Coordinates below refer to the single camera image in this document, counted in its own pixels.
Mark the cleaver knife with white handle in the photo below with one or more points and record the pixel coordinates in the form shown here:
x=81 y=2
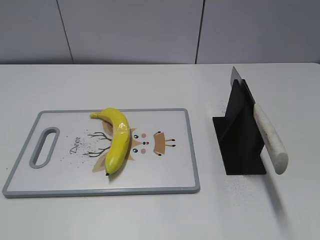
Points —
x=273 y=143

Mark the yellow plastic banana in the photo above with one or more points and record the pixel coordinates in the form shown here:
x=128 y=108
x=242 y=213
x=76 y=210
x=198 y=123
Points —
x=121 y=137

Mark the white grey-rimmed cutting board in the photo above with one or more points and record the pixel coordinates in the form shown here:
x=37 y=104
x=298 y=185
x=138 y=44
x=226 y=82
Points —
x=64 y=153

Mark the black knife stand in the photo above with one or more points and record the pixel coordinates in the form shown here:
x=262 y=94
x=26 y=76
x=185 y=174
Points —
x=240 y=141

